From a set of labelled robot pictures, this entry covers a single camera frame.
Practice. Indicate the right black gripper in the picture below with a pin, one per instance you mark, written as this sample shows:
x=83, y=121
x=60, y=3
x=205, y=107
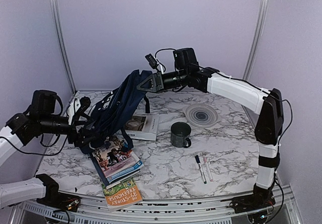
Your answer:
x=158, y=82

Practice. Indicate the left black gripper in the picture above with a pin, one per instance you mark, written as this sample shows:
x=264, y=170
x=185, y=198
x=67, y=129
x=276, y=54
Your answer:
x=78, y=139

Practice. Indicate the navy blue student backpack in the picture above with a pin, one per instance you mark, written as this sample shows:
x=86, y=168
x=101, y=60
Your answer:
x=114, y=110

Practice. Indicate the penguin young readers book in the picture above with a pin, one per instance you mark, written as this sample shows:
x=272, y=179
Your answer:
x=113, y=162

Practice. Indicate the dark blue hardcover notebook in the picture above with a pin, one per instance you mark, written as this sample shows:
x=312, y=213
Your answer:
x=111, y=180

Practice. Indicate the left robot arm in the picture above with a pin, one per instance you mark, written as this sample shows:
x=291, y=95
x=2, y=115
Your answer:
x=39, y=119

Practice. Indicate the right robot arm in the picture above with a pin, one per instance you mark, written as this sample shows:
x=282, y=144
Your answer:
x=267, y=104

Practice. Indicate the pink illustrated thin book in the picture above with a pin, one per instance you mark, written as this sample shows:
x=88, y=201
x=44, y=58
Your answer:
x=113, y=156

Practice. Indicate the white afternoon tea book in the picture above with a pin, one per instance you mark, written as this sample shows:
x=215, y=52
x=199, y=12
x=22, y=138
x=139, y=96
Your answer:
x=142, y=127

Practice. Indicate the dark grey metal mug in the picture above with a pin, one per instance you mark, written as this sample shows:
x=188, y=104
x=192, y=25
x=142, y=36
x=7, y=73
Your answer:
x=180, y=135

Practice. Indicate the grey swirl ceramic plate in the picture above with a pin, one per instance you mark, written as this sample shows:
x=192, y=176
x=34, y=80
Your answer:
x=201, y=115

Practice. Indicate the orange treehouse book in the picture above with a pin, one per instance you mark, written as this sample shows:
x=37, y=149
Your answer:
x=121, y=195

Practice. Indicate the blue cap marker pen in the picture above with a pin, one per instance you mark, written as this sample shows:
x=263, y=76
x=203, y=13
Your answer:
x=200, y=169

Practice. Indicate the pink cap marker pen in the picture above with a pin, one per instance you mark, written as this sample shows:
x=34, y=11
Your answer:
x=208, y=169

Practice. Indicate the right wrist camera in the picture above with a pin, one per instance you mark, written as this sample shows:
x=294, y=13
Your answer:
x=155, y=63

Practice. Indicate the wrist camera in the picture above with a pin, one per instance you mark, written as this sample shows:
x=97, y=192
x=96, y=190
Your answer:
x=77, y=109
x=155, y=63

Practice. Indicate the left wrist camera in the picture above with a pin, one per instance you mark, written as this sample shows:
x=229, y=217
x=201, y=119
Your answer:
x=77, y=109

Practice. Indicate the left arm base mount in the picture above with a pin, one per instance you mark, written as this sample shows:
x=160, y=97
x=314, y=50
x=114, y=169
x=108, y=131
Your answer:
x=54, y=198

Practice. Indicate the left aluminium frame post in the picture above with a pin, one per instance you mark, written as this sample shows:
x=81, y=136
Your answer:
x=61, y=44

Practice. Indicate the aluminium frame post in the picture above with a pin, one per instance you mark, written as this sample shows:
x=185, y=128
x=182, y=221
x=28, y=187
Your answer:
x=263, y=7
x=61, y=44

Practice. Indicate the right aluminium frame post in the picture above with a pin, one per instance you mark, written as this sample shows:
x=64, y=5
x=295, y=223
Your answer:
x=263, y=7

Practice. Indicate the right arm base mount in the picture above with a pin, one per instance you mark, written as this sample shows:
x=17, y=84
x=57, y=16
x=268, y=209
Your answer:
x=259, y=198

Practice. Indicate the front aluminium rail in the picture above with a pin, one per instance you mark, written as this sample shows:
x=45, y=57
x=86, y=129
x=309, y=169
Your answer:
x=93, y=209

